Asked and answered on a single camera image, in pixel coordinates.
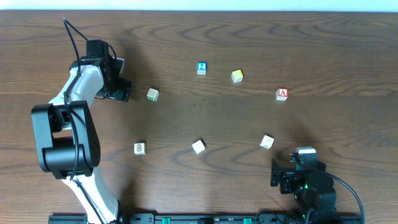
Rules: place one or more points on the plain wooden block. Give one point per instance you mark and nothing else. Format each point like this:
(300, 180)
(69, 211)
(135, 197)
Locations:
(198, 146)
(267, 141)

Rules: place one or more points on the yellow top wooden block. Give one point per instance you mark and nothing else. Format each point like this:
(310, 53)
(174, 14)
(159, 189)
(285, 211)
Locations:
(237, 76)

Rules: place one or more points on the plain wooden block right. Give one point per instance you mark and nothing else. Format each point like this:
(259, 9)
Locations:
(267, 141)

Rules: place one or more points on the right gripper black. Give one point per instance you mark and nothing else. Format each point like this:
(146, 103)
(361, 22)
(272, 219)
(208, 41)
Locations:
(277, 173)

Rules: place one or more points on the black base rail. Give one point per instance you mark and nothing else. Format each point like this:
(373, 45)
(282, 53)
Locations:
(148, 218)

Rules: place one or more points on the red letter A block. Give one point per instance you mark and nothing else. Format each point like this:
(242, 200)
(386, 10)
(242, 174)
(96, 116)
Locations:
(282, 94)

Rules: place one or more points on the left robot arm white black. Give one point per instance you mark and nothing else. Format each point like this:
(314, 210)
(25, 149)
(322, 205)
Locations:
(66, 140)

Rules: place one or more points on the plain wooden block centre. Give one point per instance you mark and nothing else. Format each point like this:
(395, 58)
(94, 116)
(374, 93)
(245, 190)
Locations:
(198, 146)

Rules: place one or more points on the green edged wooden block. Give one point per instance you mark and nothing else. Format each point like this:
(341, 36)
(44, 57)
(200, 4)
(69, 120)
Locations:
(153, 94)

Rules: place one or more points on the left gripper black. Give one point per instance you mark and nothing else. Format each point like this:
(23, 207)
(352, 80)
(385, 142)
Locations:
(117, 91)

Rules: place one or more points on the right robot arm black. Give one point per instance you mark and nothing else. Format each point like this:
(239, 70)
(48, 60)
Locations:
(312, 188)

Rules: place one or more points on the red letter I block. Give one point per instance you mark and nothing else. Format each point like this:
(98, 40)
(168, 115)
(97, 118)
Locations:
(140, 148)

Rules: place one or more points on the blue number 2 block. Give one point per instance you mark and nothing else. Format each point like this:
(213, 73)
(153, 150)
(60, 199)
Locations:
(201, 68)

